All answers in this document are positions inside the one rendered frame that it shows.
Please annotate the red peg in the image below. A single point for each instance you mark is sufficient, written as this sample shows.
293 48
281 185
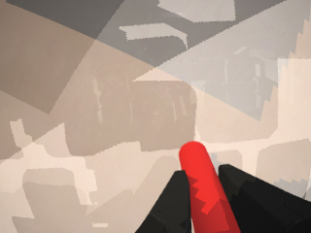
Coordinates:
209 208

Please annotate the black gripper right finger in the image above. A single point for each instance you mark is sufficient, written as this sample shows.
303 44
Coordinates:
261 207

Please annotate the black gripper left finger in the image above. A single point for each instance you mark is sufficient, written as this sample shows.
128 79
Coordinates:
171 212

